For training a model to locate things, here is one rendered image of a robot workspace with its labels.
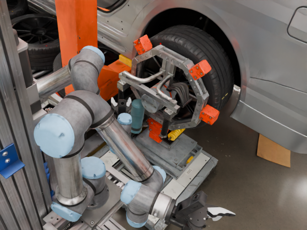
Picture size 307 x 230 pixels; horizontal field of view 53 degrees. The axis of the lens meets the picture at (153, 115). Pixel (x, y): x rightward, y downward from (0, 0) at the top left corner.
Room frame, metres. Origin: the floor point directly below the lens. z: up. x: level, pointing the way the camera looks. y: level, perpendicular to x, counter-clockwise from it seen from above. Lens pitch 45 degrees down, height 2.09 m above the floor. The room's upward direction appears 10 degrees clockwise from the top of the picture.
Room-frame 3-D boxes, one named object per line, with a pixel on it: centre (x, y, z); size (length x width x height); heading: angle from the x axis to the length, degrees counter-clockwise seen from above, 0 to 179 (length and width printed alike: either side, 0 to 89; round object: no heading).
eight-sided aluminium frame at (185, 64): (1.49, -0.05, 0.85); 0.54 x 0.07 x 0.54; 59
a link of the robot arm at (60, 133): (0.58, 0.25, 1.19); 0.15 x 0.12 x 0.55; 164
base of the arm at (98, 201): (0.71, 0.21, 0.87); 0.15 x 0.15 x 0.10
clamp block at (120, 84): (1.40, 0.20, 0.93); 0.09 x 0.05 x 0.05; 149
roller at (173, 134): (1.51, -0.21, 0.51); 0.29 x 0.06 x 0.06; 149
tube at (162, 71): (1.44, 0.09, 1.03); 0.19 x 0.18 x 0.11; 149
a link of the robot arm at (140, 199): (0.51, 0.00, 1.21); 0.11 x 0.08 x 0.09; 74
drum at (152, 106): (1.43, -0.02, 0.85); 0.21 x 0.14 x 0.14; 149
